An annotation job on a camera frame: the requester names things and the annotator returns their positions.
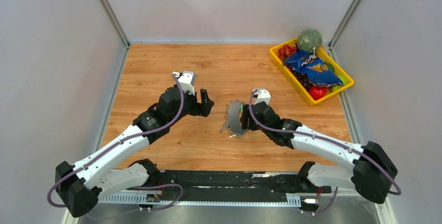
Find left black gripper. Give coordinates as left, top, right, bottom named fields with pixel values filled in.
left=169, top=86, right=214, bottom=126

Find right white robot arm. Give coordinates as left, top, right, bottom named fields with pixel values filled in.
left=234, top=102, right=402, bottom=204

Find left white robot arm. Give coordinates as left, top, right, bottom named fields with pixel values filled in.
left=55, top=86, right=214, bottom=217

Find yellow plastic tray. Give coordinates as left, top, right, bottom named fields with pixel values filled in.
left=269, top=38, right=355, bottom=107

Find dark grapes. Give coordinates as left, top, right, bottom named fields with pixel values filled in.
left=291, top=69, right=313, bottom=92

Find strawberries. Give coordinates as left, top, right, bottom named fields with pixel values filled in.
left=278, top=44, right=298, bottom=57

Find red apple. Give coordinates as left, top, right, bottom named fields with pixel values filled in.
left=309, top=86, right=328, bottom=101

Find blue snack bag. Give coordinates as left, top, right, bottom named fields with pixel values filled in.
left=283, top=50, right=342, bottom=87

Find green melon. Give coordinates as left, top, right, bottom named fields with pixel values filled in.
left=297, top=29, right=323, bottom=54

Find green fruit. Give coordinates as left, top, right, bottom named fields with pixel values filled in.
left=330, top=74, right=348, bottom=92

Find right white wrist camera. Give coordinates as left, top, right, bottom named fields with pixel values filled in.
left=252, top=88, right=271, bottom=105

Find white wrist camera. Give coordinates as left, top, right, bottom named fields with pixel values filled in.
left=173, top=71, right=197, bottom=95
left=252, top=88, right=271, bottom=105

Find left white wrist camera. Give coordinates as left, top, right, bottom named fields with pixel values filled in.
left=173, top=71, right=197, bottom=95

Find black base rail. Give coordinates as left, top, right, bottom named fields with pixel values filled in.
left=137, top=159, right=332, bottom=203

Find white slotted cable duct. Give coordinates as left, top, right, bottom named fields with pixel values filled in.
left=99, top=191, right=302, bottom=207

